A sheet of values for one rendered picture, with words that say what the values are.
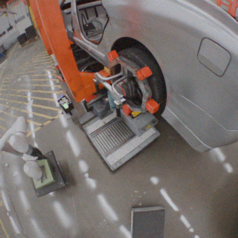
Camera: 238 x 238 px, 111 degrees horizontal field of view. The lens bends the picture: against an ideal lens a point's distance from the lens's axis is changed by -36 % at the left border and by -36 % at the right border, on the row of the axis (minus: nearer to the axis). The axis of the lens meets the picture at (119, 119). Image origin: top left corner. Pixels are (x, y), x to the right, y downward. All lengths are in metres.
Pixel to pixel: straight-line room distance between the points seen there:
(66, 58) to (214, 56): 1.13
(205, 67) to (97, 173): 1.62
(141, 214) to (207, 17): 1.57
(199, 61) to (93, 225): 1.95
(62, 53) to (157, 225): 1.90
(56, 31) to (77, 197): 1.87
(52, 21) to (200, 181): 2.48
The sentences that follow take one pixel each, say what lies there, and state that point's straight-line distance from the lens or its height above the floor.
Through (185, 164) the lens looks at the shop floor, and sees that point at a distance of 1.90.
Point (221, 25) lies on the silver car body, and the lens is 0.64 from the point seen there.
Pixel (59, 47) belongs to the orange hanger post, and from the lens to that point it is 1.18.
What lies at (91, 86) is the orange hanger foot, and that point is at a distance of 1.55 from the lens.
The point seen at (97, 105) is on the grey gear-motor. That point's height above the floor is 0.40.
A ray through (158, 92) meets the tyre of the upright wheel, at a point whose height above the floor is 0.97.
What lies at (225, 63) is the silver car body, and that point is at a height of 1.48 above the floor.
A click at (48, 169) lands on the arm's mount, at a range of 1.61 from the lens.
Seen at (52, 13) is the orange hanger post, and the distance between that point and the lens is 1.12.
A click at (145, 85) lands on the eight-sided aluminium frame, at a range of 1.00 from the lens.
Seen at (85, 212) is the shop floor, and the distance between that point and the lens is 1.82.
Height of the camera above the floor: 1.69
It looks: 59 degrees down
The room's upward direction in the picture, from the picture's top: 6 degrees counter-clockwise
